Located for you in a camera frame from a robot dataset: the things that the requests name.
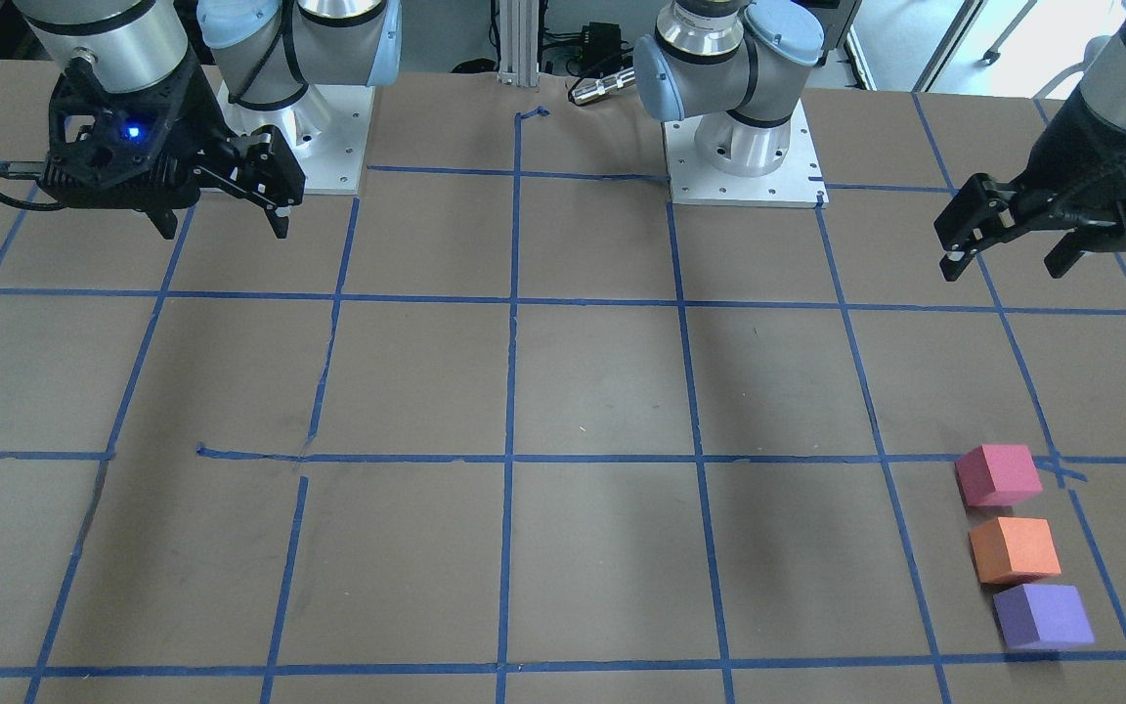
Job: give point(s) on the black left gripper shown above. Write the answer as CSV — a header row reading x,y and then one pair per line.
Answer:
x,y
1069,159

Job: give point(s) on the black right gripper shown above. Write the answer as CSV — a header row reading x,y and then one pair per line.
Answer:
x,y
199,129

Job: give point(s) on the orange foam cube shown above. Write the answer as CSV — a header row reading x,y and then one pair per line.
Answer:
x,y
1009,550

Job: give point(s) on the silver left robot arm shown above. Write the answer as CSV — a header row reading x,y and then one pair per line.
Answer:
x,y
741,68

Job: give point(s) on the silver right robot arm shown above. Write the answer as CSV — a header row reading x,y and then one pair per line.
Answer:
x,y
269,52

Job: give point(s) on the pink foam cube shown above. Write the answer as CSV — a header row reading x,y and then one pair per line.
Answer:
x,y
999,475

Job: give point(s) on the purple foam cube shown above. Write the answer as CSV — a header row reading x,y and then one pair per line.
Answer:
x,y
1043,617

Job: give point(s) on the silver metal connector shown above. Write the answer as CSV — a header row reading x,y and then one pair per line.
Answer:
x,y
590,90

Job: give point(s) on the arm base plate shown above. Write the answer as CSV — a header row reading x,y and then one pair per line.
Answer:
x,y
327,129
715,160

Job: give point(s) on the aluminium frame post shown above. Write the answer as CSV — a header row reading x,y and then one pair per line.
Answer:
x,y
519,43

